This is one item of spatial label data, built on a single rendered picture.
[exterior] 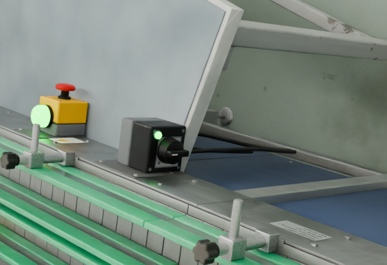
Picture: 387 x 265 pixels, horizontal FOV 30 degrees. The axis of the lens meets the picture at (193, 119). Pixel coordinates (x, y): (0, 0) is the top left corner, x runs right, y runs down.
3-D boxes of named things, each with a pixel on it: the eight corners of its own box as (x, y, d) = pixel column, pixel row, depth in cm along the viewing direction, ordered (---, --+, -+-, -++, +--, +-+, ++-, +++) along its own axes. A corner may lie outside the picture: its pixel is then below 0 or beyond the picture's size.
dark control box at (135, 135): (152, 160, 130) (116, 162, 124) (158, 117, 129) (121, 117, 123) (183, 171, 124) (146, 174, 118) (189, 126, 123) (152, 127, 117)
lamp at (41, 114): (40, 125, 143) (26, 125, 141) (42, 102, 142) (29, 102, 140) (52, 129, 140) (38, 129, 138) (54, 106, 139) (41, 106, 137)
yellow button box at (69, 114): (67, 129, 149) (35, 129, 144) (71, 93, 148) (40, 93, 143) (86, 136, 144) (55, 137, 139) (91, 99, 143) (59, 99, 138)
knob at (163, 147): (175, 162, 123) (188, 167, 120) (155, 163, 119) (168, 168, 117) (178, 136, 122) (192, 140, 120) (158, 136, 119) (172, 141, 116)
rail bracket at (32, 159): (65, 162, 128) (-4, 166, 118) (69, 121, 127) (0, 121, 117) (78, 167, 125) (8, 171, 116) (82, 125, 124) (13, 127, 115)
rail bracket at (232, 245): (260, 243, 95) (186, 258, 86) (268, 190, 94) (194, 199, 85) (283, 254, 93) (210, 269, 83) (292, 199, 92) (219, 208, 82)
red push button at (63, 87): (49, 98, 143) (51, 82, 143) (67, 99, 146) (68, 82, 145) (61, 102, 140) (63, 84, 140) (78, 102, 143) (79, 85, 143)
